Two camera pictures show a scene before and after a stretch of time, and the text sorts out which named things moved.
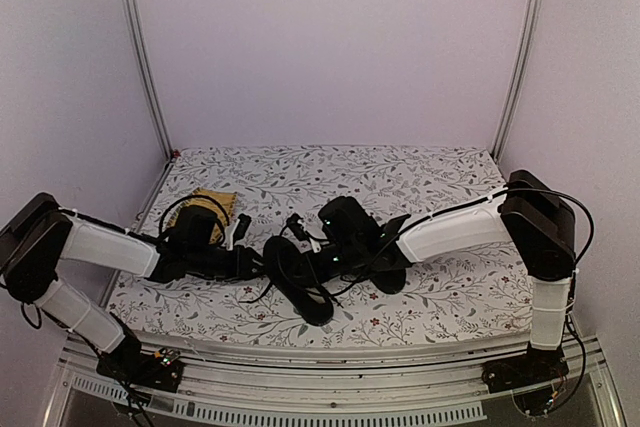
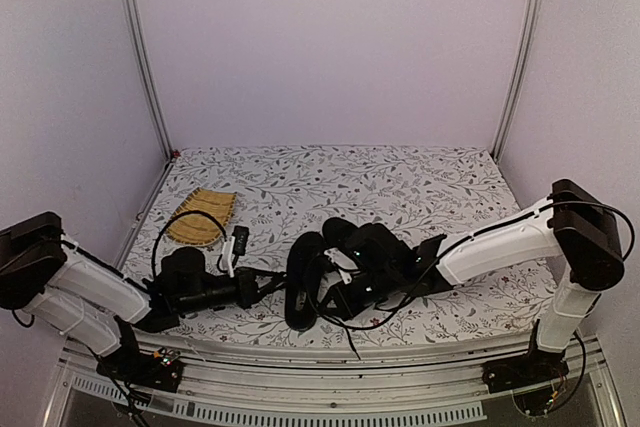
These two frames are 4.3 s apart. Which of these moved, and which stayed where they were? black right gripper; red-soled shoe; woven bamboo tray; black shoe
Moved: black shoe; black right gripper; red-soled shoe
Stayed: woven bamboo tray
